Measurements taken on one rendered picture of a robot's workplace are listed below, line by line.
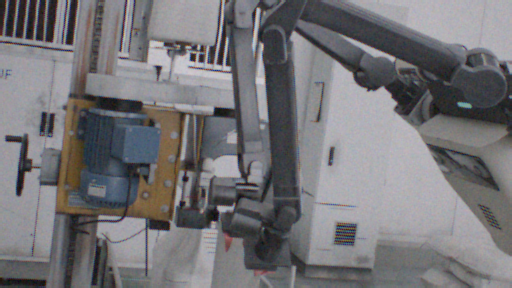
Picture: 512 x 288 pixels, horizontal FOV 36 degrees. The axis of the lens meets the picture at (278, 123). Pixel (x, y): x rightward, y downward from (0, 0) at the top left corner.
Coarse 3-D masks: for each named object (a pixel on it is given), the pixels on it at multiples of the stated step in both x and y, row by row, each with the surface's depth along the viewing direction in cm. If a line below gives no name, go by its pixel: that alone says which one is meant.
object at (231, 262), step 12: (216, 240) 221; (240, 240) 201; (216, 252) 220; (228, 252) 198; (240, 252) 188; (216, 264) 218; (228, 264) 196; (240, 264) 187; (216, 276) 216; (228, 276) 195; (240, 276) 187; (252, 276) 179
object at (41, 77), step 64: (0, 0) 469; (64, 0) 478; (128, 0) 479; (0, 64) 465; (64, 64) 473; (128, 64) 481; (192, 64) 496; (256, 64) 507; (0, 128) 468; (0, 192) 471; (0, 256) 475; (128, 256) 494
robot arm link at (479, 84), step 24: (288, 0) 136; (312, 0) 137; (336, 0) 138; (264, 24) 139; (288, 24) 138; (336, 24) 139; (360, 24) 139; (384, 24) 139; (384, 48) 140; (408, 48) 140; (432, 48) 139; (456, 48) 142; (480, 48) 145; (432, 72) 141; (456, 72) 138; (480, 72) 137; (480, 96) 139
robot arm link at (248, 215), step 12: (240, 204) 161; (252, 204) 162; (264, 204) 163; (240, 216) 160; (252, 216) 160; (264, 216) 159; (288, 216) 156; (240, 228) 161; (252, 228) 161; (288, 228) 158
